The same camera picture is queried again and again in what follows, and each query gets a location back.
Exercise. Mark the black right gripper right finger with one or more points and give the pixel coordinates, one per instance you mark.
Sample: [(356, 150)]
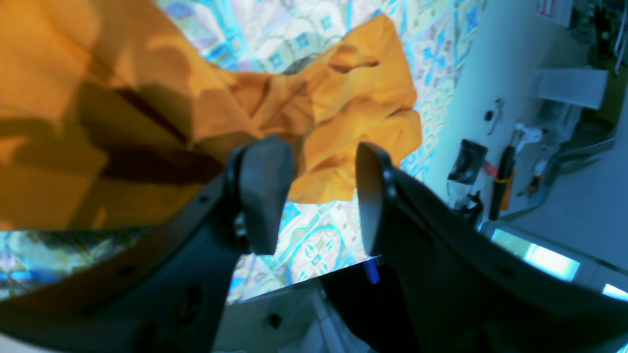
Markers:
[(464, 293)]

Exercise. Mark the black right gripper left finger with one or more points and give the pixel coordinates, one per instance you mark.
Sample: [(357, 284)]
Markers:
[(166, 294)]

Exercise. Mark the orange T-shirt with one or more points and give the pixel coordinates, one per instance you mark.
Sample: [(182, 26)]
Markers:
[(111, 118)]

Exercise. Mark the patterned tile tablecloth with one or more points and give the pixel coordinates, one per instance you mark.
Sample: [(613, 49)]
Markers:
[(273, 36)]

